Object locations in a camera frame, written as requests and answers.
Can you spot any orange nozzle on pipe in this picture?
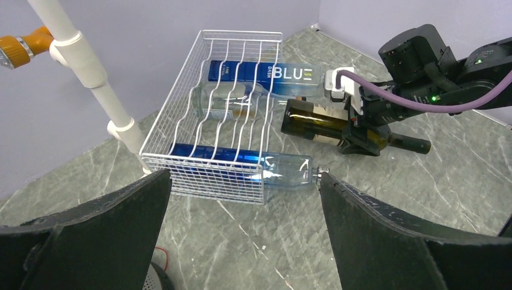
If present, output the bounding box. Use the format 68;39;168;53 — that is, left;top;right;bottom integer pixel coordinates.
1;26;54;69

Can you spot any grey round perforated disc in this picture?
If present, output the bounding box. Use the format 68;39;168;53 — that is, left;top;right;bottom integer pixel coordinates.
142;262;175;290

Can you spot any white PVC pipe frame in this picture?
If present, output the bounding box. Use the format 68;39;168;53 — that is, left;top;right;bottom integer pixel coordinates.
28;1;150;175

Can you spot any white wire wine rack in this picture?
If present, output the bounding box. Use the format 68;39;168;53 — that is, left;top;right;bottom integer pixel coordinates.
139;30;283;204

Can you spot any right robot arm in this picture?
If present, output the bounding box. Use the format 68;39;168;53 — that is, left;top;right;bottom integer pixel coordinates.
334;24;511;156

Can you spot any dark green wine bottle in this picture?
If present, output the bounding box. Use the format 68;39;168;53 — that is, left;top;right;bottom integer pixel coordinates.
281;99;431;154

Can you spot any clear bottle copper cap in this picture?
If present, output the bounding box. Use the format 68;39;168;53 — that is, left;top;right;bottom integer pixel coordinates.
191;82;290;120

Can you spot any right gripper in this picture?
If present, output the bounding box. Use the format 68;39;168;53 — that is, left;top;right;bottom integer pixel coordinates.
341;86;416;156

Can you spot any blue bottle in rack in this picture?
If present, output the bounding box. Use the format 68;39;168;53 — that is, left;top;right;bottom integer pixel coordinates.
171;143;328;188

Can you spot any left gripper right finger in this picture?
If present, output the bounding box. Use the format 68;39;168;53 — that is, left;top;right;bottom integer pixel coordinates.
319;173;511;289

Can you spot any blue glass bottle silver cap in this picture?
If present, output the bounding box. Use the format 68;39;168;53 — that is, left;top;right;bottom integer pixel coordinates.
208;60;322;97

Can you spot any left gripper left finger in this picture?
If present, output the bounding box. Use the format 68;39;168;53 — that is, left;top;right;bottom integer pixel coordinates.
1;170;172;289

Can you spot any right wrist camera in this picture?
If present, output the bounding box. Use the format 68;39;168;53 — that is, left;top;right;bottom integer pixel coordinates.
324;66;363;115

